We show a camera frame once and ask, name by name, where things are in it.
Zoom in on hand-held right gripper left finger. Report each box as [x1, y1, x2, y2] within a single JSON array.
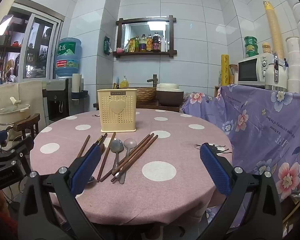
[[17, 144, 108, 240]]

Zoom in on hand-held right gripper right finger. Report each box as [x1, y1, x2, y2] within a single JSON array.
[[199, 142, 283, 240]]

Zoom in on brown wooden chopstick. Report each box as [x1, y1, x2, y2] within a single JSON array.
[[111, 135, 159, 182], [99, 134, 151, 182], [76, 135, 91, 158], [111, 133, 155, 179], [97, 132, 116, 182]]

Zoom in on dark brown spoon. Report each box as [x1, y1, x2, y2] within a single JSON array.
[[110, 139, 125, 178]]

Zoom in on pink plastic spoon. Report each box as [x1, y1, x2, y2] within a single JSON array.
[[119, 138, 137, 185]]

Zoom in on cream plastic utensil holder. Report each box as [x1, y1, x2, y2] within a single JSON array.
[[97, 88, 137, 133]]

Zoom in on dark wooden stool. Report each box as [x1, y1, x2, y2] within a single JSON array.
[[5, 113, 41, 141]]

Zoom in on cream pot with lid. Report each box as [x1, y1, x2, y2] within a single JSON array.
[[0, 97, 31, 127]]

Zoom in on pink polka dot tablecloth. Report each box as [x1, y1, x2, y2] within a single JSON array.
[[30, 108, 233, 226]]

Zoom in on water dispenser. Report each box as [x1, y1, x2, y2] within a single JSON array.
[[42, 77, 84, 122]]

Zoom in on purple floral cloth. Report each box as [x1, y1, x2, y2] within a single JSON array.
[[181, 83, 300, 228]]

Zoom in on blue cup holder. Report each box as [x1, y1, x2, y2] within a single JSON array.
[[71, 90, 89, 101]]

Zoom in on dark wooden counter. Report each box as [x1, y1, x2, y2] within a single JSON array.
[[93, 101, 181, 113]]

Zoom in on cream paper cup stack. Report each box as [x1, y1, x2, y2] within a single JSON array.
[[72, 73, 82, 92]]

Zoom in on brown rice cooker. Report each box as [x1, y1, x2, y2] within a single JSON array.
[[156, 83, 185, 107]]

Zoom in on woven brown basket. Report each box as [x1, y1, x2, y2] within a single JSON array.
[[131, 87, 157, 103]]

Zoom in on glass jar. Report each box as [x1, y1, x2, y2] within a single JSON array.
[[229, 64, 238, 84]]

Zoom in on blue water bottle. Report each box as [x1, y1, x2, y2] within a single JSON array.
[[54, 37, 82, 78]]

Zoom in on yellow roll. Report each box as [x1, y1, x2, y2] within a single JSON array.
[[220, 54, 230, 86]]

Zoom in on sliding window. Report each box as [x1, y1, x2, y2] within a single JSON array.
[[17, 3, 64, 82]]

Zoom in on white microwave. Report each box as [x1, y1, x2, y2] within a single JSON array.
[[237, 54, 273, 89]]

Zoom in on bronze faucet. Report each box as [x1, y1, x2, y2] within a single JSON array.
[[147, 74, 158, 88]]

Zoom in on light panel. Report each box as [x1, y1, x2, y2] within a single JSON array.
[[0, 15, 14, 39]]

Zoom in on green noodle cup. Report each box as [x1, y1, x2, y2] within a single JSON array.
[[245, 44, 259, 58], [244, 36, 259, 46]]

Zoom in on green packet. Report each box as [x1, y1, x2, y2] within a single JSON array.
[[104, 36, 112, 56]]

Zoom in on dark sauce bottle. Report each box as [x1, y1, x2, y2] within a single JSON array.
[[152, 32, 161, 52]]

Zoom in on stacks of paper cups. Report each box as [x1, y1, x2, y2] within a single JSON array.
[[274, 0, 300, 98]]

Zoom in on tall yellow cup stack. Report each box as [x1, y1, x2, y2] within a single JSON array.
[[263, 0, 286, 60]]

